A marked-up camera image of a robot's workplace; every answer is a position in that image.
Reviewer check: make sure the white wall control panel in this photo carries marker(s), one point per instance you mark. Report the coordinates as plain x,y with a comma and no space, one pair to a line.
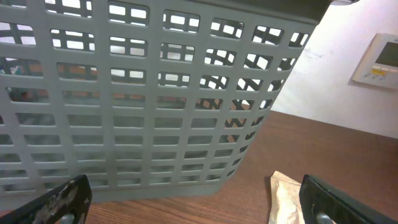
378,66

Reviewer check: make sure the grey plastic lattice basket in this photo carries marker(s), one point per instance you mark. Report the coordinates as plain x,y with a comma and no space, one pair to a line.
147,98

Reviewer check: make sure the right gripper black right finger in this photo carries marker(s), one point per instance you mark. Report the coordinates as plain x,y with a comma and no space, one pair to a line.
322,203

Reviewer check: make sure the beige powder bag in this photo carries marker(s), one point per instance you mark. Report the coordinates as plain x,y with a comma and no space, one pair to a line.
285,207

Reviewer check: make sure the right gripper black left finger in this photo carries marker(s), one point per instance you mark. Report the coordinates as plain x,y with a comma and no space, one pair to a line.
67,203

